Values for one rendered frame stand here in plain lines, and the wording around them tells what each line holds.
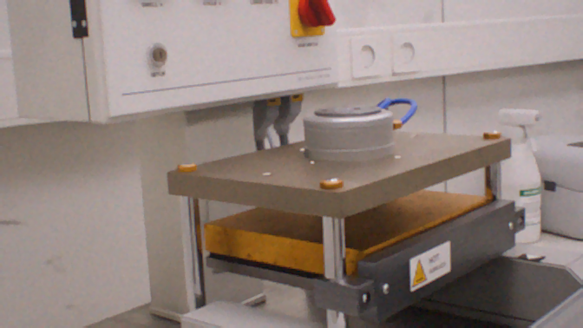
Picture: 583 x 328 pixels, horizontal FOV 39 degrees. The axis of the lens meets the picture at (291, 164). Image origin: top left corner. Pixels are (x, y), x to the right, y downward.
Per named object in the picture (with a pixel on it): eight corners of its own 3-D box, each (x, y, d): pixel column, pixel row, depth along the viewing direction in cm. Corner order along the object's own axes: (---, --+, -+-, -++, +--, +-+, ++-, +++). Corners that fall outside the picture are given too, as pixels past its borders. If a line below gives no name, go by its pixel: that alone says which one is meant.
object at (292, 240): (206, 267, 71) (198, 160, 69) (353, 214, 88) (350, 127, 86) (368, 303, 60) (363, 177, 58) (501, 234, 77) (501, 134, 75)
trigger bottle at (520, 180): (488, 239, 156) (487, 110, 152) (512, 231, 161) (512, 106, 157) (527, 247, 150) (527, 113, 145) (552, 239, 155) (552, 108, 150)
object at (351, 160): (127, 265, 73) (114, 121, 71) (334, 197, 96) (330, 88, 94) (345, 317, 58) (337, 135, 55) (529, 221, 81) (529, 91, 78)
